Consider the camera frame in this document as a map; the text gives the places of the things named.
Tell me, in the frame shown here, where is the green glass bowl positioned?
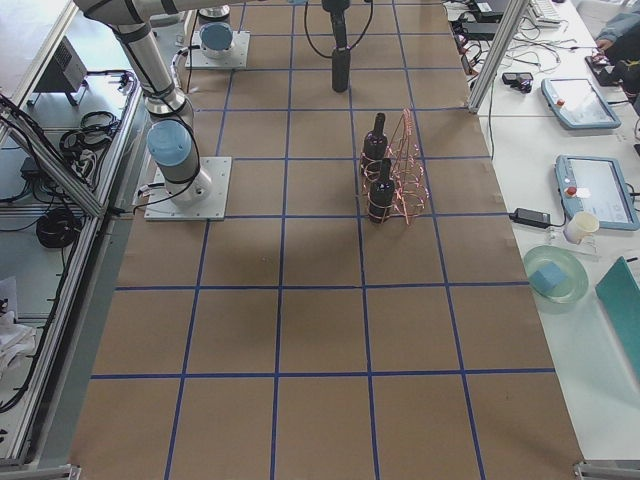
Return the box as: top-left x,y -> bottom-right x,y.
523,245 -> 589,304

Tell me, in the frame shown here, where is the blue teach pendant lower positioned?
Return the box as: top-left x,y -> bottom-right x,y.
554,155 -> 639,231

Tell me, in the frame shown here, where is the aluminium frame post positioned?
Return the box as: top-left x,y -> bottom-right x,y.
467,0 -> 528,114

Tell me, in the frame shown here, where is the dark wine bottle far basket side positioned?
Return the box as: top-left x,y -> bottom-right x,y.
360,112 -> 388,174

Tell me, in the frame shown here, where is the black power adapter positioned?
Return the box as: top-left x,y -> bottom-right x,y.
509,208 -> 551,229

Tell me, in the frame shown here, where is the dark wine bottle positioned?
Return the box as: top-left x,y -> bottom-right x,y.
368,158 -> 395,223
331,47 -> 351,93

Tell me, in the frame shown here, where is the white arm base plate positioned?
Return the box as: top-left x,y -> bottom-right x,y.
185,31 -> 250,70
144,157 -> 232,221

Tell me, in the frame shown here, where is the blue teach pendant upper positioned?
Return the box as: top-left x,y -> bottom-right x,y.
541,78 -> 621,130

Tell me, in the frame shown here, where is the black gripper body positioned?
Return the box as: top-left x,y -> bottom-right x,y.
321,0 -> 350,48

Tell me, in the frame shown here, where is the blue sponge block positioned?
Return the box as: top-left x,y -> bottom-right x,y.
529,261 -> 568,294

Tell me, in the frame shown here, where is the blue teach pendant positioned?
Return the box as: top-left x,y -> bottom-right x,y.
541,78 -> 621,130
554,155 -> 639,231

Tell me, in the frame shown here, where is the grey electronics box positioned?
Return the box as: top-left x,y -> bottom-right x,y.
27,36 -> 88,106

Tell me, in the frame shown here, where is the copper wire wine basket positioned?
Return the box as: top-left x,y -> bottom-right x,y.
360,109 -> 429,224

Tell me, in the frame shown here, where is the teal board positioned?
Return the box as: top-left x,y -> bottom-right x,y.
595,257 -> 639,377

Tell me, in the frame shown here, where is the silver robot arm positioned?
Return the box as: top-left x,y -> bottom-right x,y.
76,1 -> 228,209
195,0 -> 350,68

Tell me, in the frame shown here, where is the white paper cup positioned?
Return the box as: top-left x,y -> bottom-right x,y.
563,211 -> 600,244

